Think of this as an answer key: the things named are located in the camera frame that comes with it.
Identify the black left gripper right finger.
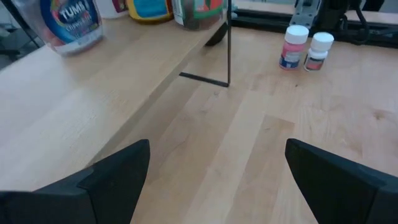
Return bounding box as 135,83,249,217
285,138,398,224

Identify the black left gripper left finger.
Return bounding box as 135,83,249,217
0,139,151,224

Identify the small white bottle red label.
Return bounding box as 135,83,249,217
303,31,335,72

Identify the pink bottle white cap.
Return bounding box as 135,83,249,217
279,24,310,71

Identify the Tums bottle blue cap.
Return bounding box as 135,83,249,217
12,0,105,57

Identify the brown bottle yellow cap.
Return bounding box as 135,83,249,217
126,0,174,24

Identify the gummy vitamin bottle white cap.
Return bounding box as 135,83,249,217
171,0,229,31

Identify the wooden shelf black metal frame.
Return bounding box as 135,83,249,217
0,0,233,192

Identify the black aluminium table frame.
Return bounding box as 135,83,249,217
231,8,398,50

